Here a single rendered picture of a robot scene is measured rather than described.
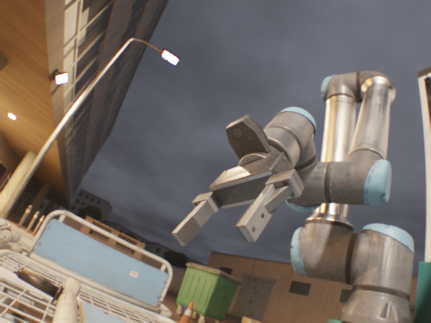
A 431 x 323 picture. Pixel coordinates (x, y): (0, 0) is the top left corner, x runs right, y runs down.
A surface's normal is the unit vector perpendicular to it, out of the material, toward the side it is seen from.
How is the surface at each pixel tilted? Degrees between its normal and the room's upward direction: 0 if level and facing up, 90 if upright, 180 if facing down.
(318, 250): 100
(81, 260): 90
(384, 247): 90
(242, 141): 155
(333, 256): 105
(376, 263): 93
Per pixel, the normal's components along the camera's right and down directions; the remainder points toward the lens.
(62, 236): 0.47, -0.24
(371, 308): -0.46, -0.80
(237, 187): -0.53, 0.53
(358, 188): -0.62, 0.12
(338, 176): -0.60, -0.31
